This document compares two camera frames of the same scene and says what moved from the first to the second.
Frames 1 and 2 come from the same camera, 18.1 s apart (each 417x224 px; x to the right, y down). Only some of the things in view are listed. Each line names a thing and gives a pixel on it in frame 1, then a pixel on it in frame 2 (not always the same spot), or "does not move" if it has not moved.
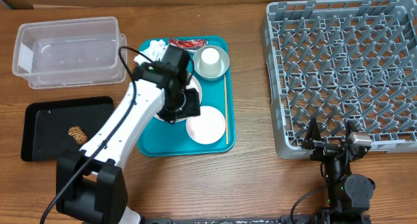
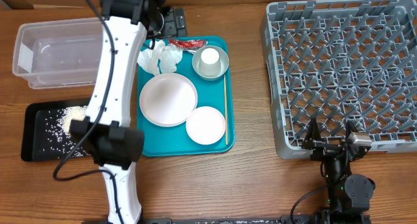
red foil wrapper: [189, 45] does not move
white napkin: [155, 52] does not move
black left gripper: [191, 107] → [172, 28]
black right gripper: [312, 136] does not move
